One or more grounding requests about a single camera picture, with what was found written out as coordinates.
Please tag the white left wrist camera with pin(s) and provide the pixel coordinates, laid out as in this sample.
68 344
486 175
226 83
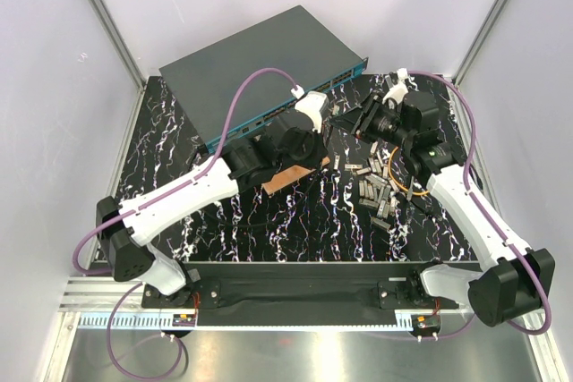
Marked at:
313 104

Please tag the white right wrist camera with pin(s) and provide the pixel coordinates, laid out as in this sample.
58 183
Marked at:
397 88

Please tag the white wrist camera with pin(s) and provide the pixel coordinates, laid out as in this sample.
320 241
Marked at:
397 88
313 104

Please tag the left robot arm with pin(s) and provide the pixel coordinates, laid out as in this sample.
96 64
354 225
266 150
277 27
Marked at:
128 227

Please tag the wooden board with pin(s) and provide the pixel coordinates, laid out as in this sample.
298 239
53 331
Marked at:
285 178

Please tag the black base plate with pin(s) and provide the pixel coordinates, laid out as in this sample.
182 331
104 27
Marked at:
296 295

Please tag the teal network switch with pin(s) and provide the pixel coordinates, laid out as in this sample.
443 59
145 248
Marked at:
236 85

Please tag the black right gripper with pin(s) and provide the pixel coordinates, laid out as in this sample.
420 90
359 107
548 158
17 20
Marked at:
375 106

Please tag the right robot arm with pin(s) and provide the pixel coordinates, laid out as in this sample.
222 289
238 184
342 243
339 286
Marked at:
513 279

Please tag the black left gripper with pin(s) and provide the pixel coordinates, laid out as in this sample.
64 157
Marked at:
320 150

